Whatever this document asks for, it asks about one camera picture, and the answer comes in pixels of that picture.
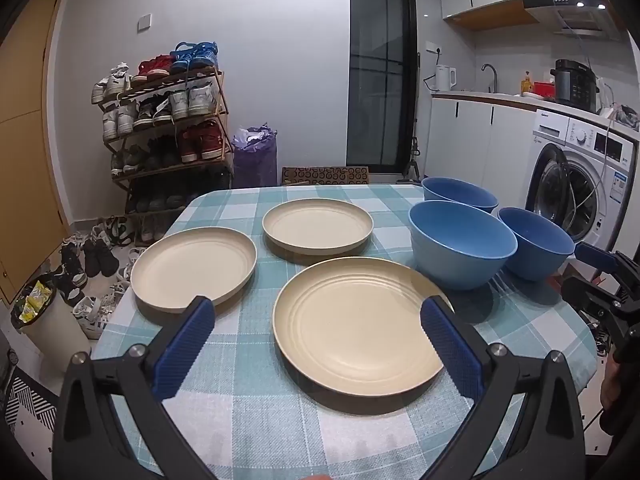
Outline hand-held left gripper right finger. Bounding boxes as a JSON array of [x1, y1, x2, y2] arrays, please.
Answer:
[[421, 295, 586, 480]]

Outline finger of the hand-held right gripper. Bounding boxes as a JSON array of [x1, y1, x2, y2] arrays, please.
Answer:
[[561, 275, 627, 322], [575, 241, 633, 282]]

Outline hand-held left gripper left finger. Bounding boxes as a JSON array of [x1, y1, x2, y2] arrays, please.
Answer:
[[52, 296, 216, 480]]

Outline cream round plate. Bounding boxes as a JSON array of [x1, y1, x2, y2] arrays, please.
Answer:
[[273, 256, 454, 395], [131, 226, 258, 315], [262, 198, 375, 261]]

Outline large blue bowl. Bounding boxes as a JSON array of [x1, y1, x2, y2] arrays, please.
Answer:
[[408, 200, 518, 292]]

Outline white washing machine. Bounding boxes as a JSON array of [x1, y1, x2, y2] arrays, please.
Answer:
[[525, 111, 640, 282]]

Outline teal checked tablecloth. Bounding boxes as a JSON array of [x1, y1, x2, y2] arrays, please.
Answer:
[[90, 183, 599, 480]]

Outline scattered sneakers pile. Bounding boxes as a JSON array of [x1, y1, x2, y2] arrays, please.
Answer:
[[54, 215, 167, 342]]

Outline cream trash bin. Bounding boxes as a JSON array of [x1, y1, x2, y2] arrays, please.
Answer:
[[11, 272, 92, 362]]

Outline yellow snack wrappers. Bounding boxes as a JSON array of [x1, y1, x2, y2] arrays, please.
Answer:
[[17, 280, 55, 324]]

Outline black white striped rug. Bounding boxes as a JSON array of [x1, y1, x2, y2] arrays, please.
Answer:
[[0, 350, 61, 437]]

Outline white base cabinets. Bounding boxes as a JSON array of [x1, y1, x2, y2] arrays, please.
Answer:
[[424, 91, 542, 209]]

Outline black pressure cooker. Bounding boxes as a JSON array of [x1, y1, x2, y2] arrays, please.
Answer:
[[550, 59, 600, 110]]

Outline purple plastic bag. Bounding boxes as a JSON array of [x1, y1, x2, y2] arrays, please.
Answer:
[[232, 122, 279, 190]]

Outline grey stick vacuum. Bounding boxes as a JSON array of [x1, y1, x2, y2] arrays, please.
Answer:
[[398, 52, 422, 184]]

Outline patterned cardboard box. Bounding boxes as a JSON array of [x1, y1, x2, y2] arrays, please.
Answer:
[[281, 166, 371, 187]]

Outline wooden shoe rack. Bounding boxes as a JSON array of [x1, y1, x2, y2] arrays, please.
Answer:
[[97, 69, 236, 217]]

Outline white electric kettle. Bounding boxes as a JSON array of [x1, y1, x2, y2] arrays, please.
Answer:
[[433, 64, 459, 92]]

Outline yellow wooden door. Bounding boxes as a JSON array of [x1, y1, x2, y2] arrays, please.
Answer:
[[0, 0, 71, 307]]

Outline steel range hood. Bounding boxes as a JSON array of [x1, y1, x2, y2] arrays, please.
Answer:
[[523, 0, 622, 40]]

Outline rows of assorted shoes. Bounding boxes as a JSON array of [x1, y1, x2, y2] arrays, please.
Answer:
[[91, 41, 234, 214]]

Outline black glass door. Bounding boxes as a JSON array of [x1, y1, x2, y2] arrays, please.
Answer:
[[346, 0, 419, 172]]

